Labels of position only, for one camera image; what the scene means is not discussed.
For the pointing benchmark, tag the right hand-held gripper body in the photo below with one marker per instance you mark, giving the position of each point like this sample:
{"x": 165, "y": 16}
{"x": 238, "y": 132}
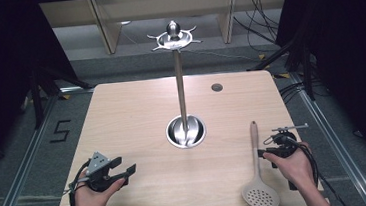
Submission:
{"x": 284, "y": 142}

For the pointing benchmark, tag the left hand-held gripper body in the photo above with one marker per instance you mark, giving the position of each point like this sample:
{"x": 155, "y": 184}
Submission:
{"x": 96, "y": 165}

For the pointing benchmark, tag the beige slotted spoon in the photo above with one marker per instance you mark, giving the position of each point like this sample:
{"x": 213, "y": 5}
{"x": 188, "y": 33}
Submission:
{"x": 259, "y": 190}

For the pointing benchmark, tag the person's right hand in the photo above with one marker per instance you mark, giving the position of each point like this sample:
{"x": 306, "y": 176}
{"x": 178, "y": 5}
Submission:
{"x": 293, "y": 168}

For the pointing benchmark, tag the person's left hand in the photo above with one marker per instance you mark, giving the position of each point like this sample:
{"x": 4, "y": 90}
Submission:
{"x": 91, "y": 201}

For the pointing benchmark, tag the black tripod stand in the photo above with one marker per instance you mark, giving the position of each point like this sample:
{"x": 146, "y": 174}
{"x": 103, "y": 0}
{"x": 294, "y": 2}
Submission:
{"x": 296, "y": 59}
{"x": 41, "y": 92}

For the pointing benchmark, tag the metal utensil stand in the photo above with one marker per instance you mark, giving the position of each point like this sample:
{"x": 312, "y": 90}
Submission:
{"x": 181, "y": 93}

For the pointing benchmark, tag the dark curtain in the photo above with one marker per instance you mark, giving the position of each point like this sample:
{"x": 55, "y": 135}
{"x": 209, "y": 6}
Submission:
{"x": 350, "y": 51}
{"x": 3, "y": 65}

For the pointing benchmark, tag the aluminium floor rail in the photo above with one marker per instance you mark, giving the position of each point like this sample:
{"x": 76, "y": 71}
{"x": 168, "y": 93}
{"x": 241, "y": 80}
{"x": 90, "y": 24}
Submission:
{"x": 338, "y": 143}
{"x": 20, "y": 184}

